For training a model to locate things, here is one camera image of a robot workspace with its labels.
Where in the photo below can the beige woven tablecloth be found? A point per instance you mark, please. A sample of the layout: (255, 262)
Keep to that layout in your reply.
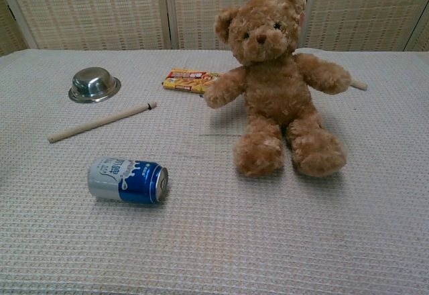
(214, 241)

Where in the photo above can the plain wooden stick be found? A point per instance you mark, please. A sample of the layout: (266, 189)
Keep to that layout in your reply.
(360, 85)

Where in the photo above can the brown teddy bear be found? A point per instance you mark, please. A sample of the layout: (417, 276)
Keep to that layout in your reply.
(278, 90)

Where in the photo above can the beige woven folding screen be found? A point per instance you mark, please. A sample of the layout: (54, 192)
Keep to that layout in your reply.
(100, 6)

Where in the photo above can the blue and white drink can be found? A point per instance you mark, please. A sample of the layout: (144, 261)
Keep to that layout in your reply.
(134, 181)

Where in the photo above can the yellow snack box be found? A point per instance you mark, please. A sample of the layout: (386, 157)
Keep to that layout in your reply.
(187, 82)

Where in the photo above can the stainless steel bowl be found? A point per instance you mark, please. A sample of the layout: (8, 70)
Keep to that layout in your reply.
(94, 84)

